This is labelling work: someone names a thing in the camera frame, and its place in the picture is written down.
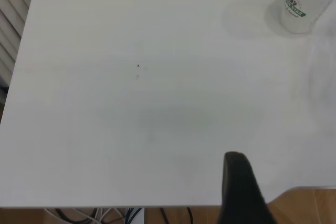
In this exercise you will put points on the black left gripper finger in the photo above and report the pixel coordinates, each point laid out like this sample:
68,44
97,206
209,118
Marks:
240,195

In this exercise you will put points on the white slatted radiator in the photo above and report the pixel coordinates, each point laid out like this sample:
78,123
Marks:
10,19

